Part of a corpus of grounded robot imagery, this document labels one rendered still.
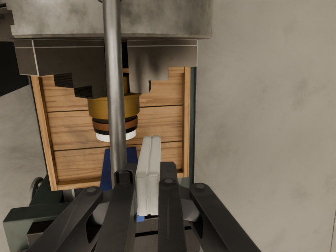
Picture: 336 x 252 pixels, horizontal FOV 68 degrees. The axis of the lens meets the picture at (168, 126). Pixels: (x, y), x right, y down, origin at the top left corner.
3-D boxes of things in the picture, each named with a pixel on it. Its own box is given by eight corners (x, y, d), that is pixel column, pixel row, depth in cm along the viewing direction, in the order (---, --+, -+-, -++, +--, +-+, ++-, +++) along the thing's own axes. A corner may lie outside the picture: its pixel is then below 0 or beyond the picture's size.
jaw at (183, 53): (124, 17, 35) (209, 15, 35) (130, 20, 40) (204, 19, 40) (129, 94, 39) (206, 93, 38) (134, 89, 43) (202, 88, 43)
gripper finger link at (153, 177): (147, 175, 15) (159, 175, 15) (152, 135, 22) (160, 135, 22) (149, 216, 16) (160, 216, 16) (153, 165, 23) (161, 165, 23)
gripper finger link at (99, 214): (134, 226, 14) (82, 227, 14) (142, 180, 19) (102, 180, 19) (133, 204, 14) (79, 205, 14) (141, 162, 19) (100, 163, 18)
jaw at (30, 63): (79, 18, 36) (-10, 9, 27) (104, 16, 34) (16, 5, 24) (88, 93, 40) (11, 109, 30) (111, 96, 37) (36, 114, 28)
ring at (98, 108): (77, 79, 35) (84, 140, 38) (143, 76, 37) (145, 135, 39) (85, 72, 44) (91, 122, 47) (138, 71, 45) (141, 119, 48)
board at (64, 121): (35, 69, 57) (29, 71, 54) (186, 65, 63) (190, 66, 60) (55, 183, 67) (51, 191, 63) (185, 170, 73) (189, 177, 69)
